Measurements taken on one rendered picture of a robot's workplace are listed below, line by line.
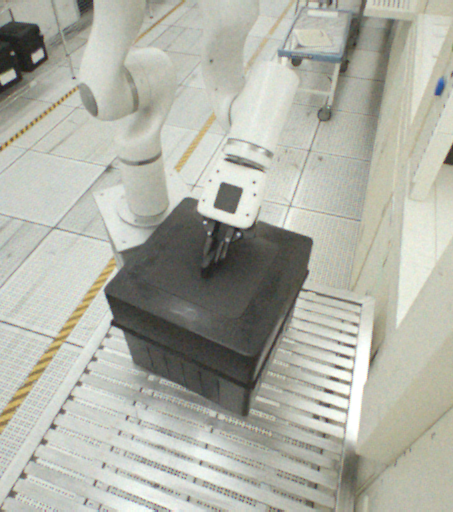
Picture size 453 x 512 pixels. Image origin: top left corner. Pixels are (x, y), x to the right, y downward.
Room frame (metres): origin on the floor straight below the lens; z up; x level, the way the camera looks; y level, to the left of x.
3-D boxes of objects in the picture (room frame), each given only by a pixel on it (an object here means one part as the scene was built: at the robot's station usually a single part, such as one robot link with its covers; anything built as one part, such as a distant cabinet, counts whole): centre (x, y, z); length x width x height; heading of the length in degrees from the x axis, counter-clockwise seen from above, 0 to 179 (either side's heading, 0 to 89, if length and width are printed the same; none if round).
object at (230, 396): (0.48, 0.02, 0.85); 0.28 x 0.28 x 0.17; 63
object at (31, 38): (3.28, 1.54, 0.31); 0.30 x 0.28 x 0.26; 165
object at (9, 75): (2.94, 1.64, 0.31); 0.30 x 0.28 x 0.26; 157
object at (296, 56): (3.21, -0.70, 0.24); 0.97 x 0.52 x 0.48; 164
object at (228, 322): (0.48, 0.02, 0.98); 0.29 x 0.29 x 0.13; 63
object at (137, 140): (0.95, 0.20, 1.07); 0.19 x 0.12 x 0.24; 135
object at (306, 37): (3.05, -0.62, 0.47); 0.31 x 0.23 x 0.02; 3
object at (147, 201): (0.93, 0.22, 0.85); 0.19 x 0.19 x 0.18
